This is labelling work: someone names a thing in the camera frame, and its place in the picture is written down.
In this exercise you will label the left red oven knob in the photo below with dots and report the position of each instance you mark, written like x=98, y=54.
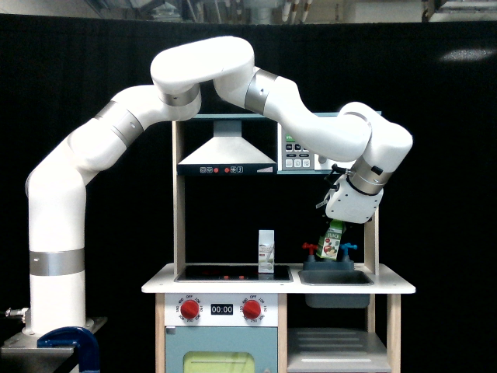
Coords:
x=189, y=309

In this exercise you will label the wooden toy kitchen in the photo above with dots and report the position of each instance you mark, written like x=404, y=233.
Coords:
x=221, y=302

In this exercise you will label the red oven knob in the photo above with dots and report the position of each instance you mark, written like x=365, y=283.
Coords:
x=251, y=309
x=189, y=309

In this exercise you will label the grey lower shelf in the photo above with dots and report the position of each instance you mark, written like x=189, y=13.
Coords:
x=335, y=350

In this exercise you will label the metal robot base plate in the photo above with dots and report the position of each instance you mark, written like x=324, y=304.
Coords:
x=20, y=353

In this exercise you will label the blue tap handle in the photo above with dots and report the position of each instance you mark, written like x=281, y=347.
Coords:
x=345, y=248

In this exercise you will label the grey toy sink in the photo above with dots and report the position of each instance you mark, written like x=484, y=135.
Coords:
x=328, y=274

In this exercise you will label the right red oven knob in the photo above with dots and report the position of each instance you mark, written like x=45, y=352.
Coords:
x=251, y=309

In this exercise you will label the red tap handle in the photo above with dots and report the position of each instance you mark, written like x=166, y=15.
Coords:
x=311, y=249

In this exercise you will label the white milk carton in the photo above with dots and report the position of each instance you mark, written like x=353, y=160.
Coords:
x=266, y=252

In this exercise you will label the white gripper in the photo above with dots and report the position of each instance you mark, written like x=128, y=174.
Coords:
x=347, y=204

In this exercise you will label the green juice carton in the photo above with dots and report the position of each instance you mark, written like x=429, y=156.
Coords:
x=329, y=242

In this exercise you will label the black toy stovetop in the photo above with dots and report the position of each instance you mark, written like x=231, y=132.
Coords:
x=233, y=273

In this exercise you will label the toy microwave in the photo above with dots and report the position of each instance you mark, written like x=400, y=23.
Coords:
x=293, y=157

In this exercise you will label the blue toy oven door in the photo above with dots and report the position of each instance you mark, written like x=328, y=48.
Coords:
x=221, y=349

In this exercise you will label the grey range hood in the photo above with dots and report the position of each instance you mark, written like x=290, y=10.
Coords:
x=227, y=153

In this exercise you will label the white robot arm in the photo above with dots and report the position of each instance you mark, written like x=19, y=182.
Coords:
x=56, y=188

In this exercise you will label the blue clamp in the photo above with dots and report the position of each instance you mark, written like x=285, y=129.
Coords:
x=80, y=338

